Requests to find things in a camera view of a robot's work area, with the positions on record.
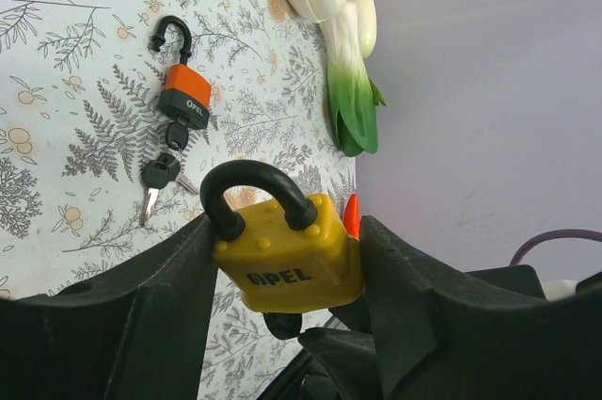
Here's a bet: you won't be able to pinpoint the white radish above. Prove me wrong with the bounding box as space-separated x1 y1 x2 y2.
351 0 377 59

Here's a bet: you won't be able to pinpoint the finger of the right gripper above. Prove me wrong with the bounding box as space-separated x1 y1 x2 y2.
259 308 384 399

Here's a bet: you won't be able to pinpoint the bok choy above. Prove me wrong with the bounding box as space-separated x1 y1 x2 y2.
320 1 385 157

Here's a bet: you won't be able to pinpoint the orange carrot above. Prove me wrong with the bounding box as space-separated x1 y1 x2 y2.
343 193 361 240

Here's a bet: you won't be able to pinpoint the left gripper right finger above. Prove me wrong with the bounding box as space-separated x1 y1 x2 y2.
359 216 601 399

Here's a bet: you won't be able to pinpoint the black-headed keys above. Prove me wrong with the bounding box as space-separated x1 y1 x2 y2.
139 118 198 227

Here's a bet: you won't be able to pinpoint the yellow padlock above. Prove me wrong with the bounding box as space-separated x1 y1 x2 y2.
200 160 363 340

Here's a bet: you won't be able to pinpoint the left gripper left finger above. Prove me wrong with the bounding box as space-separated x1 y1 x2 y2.
1 216 217 399

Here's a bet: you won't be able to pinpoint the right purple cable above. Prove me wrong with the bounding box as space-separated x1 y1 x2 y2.
510 228 602 267

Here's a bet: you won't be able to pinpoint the floral table mat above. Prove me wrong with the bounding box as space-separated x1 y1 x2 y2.
0 0 363 400

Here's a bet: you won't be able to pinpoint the orange padlock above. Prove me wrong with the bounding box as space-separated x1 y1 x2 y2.
150 15 212 130

